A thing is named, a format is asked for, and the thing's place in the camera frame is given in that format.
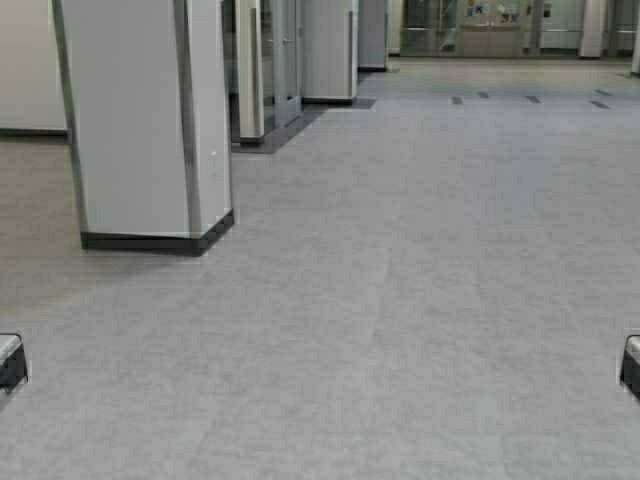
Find robot base right corner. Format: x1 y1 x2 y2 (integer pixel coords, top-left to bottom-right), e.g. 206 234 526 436
619 335 640 399

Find robot base left corner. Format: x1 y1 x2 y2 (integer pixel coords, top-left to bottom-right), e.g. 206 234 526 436
1 332 29 396

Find white pillar with black base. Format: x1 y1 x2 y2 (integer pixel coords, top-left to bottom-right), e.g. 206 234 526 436
51 0 235 256

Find glass door with frame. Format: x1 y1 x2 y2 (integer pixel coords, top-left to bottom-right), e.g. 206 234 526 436
222 1 302 154

